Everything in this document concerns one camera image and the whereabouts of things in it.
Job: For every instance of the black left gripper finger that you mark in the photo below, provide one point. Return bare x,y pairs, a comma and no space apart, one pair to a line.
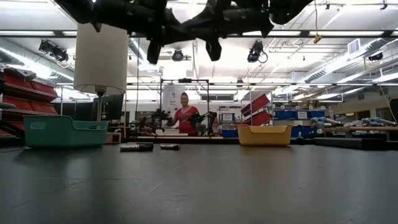
180,36
172,23

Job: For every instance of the background black robot arm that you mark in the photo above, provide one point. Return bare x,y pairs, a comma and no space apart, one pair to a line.
203,119
155,119

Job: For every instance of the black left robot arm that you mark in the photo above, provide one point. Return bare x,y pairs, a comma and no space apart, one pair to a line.
109,14

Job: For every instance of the white cylindrical tank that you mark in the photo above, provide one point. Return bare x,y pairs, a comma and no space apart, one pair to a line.
170,96

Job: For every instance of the white shade wooden base lamp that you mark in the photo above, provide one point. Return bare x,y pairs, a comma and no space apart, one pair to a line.
102,59

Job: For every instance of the yellow hanging connector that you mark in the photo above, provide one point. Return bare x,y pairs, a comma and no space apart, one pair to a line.
317,39

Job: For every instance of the person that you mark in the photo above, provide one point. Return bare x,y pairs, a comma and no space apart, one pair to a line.
185,118

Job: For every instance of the black monitor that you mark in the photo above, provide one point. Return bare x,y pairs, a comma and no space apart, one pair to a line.
113,107

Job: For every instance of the blue storage bin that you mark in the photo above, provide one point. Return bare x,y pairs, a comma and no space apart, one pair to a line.
303,132
229,133

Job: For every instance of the blue bin shelf row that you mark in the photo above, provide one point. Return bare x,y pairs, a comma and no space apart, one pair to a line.
298,114

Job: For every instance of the white ceiling vent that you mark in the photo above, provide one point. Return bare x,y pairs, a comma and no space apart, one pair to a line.
354,46

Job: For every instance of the yellow plastic bin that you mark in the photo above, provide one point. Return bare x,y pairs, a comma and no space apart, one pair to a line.
264,137

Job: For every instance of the grey rolled material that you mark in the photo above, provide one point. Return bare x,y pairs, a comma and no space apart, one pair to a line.
325,121
377,121

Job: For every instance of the black ceiling fixture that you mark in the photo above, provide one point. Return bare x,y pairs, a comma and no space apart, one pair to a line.
375,56

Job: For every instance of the teal plastic bin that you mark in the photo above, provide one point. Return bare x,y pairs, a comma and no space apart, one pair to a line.
62,133

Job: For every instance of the red storage bin rack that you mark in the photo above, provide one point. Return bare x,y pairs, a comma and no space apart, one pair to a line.
28,104

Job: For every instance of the wooden workbench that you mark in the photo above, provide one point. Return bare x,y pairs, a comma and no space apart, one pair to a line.
367,129

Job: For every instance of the black ceiling camera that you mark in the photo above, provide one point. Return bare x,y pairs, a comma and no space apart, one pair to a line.
178,55
53,51
256,51

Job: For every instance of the black metal frame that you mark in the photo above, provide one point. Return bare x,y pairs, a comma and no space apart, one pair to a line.
186,80

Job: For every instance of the black ceiling light rail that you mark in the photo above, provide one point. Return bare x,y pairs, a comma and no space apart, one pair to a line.
304,33

